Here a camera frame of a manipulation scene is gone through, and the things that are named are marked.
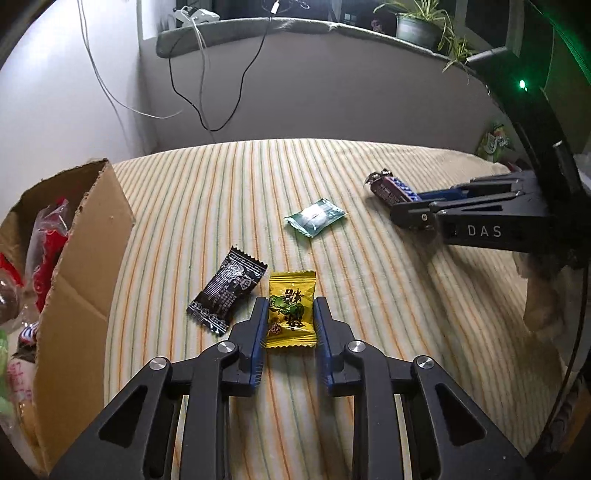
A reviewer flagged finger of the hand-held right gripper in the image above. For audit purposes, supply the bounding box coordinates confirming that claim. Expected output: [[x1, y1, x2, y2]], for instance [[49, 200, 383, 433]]
[[390, 188, 537, 228], [389, 172, 533, 202]]

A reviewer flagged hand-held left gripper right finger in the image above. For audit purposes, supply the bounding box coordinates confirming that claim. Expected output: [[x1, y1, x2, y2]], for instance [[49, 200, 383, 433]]
[[314, 296, 532, 480]]

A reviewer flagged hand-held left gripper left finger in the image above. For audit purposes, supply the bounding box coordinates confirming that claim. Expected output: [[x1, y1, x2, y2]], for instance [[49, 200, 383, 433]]
[[48, 296, 270, 480]]

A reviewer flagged small purple candy bar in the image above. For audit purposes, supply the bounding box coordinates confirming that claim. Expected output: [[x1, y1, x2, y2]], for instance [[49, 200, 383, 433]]
[[364, 170, 413, 206]]

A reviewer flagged yellow candy packet green figure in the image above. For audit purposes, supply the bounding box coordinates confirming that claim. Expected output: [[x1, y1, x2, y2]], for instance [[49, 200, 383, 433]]
[[264, 270, 319, 349]]

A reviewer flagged cardboard box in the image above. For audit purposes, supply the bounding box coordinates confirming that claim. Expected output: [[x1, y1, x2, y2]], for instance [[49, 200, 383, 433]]
[[0, 159, 137, 477]]

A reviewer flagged person's right forearm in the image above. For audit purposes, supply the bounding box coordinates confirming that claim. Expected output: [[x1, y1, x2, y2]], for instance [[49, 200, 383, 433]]
[[512, 251, 583, 343]]

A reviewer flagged black candy packet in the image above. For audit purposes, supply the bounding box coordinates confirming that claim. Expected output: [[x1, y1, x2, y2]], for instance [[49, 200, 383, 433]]
[[186, 246, 269, 333]]

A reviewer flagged green snack bag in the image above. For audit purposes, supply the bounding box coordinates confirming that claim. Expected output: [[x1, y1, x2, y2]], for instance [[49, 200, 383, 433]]
[[475, 121, 516, 163]]

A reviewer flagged teal candy packet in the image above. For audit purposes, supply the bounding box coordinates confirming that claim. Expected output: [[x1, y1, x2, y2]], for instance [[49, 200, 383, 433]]
[[283, 197, 347, 239]]

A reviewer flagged potted spider plant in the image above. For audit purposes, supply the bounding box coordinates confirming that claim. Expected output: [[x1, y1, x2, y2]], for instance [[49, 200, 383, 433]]
[[373, 0, 479, 85]]

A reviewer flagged window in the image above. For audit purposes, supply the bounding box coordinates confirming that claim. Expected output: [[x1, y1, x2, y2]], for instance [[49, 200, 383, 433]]
[[139, 0, 514, 29]]

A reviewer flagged red clear snack packet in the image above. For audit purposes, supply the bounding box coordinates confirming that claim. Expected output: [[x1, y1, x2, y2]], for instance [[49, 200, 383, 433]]
[[24, 198, 71, 315]]

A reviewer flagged white pink snack packet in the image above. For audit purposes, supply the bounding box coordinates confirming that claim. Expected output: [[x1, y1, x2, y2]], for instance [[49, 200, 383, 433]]
[[6, 353, 38, 418]]

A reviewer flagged white power strip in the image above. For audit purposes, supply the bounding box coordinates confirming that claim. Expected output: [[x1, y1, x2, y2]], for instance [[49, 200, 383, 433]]
[[172, 4, 222, 27]]

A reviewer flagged thin white cable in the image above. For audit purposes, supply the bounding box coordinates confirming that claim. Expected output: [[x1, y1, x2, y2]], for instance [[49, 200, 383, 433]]
[[191, 21, 216, 133]]

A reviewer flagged dark cable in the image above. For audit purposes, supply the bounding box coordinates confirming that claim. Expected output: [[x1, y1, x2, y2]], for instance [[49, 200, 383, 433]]
[[167, 0, 283, 134]]

